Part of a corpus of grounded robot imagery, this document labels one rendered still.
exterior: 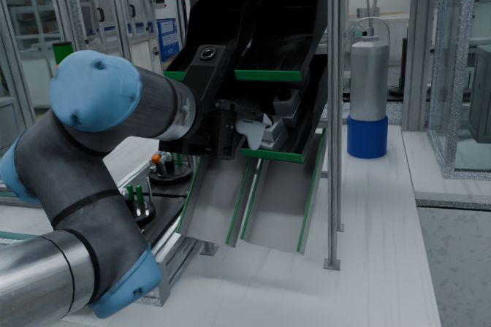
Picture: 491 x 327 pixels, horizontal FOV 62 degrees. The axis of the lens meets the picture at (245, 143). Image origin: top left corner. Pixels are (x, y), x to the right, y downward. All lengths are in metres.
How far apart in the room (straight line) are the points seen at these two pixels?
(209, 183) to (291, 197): 0.20
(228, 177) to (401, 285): 0.46
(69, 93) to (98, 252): 0.15
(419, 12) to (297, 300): 1.32
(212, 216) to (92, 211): 0.55
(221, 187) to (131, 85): 0.60
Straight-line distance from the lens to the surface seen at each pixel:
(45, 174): 0.46
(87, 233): 0.42
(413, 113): 1.98
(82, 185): 0.44
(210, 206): 0.96
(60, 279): 0.38
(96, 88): 0.38
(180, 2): 0.93
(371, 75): 1.58
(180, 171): 1.31
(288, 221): 0.91
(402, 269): 1.09
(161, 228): 1.06
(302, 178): 0.93
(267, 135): 0.80
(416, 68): 1.93
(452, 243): 1.56
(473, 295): 1.70
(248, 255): 1.11
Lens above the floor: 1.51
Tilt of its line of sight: 20 degrees down
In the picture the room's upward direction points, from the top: 4 degrees counter-clockwise
